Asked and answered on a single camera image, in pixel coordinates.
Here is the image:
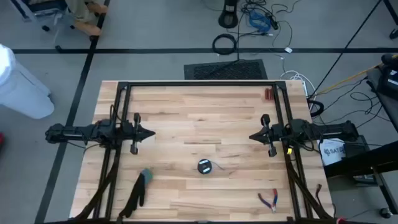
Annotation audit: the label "black power strip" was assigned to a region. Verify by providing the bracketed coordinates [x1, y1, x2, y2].
[266, 12, 280, 31]

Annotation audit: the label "person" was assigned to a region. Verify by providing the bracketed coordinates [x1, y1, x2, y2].
[64, 0, 109, 37]

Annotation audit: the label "yellow floor cable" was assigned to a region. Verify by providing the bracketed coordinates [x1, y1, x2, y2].
[315, 54, 398, 96]

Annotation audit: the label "dark grey side table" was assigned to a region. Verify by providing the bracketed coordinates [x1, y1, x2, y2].
[366, 67, 398, 133]

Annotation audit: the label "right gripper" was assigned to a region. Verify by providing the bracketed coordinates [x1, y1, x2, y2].
[248, 114, 285, 158]

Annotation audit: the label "office chair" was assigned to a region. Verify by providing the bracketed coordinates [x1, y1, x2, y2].
[11, 0, 75, 52]

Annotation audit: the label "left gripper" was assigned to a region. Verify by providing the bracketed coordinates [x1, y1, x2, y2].
[121, 112, 156, 156]

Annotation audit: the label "black coiled cable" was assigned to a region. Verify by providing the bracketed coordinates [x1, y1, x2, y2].
[212, 33, 238, 56]

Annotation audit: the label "white trash bin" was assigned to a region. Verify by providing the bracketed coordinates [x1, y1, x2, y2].
[0, 43, 55, 120]

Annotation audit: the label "pliers red blue handles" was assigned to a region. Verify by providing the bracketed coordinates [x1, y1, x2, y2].
[257, 188, 279, 214]

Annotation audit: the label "black floor mat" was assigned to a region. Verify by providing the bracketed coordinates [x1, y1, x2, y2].
[183, 58, 269, 81]

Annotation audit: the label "black cable loop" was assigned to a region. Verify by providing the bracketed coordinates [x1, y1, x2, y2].
[307, 98, 325, 118]

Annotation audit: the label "black metal beam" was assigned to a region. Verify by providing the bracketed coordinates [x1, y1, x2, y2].
[323, 139, 398, 215]

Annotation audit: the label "blue cable bundle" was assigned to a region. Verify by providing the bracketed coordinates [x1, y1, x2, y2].
[248, 9, 272, 34]

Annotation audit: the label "blue wire spool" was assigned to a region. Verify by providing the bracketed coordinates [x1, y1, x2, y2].
[197, 158, 213, 175]

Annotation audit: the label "black cylinder stand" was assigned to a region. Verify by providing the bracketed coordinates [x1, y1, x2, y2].
[217, 0, 239, 29]

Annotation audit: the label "white power strip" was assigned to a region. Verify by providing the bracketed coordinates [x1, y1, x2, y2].
[279, 70, 312, 97]

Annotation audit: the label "black caster wheel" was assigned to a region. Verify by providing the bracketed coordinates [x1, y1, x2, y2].
[379, 207, 394, 219]

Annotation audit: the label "black diagonal cable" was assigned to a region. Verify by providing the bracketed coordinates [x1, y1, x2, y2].
[307, 0, 383, 100]

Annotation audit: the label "black work glove green cuff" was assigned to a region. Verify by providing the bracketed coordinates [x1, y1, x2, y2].
[118, 168, 154, 218]

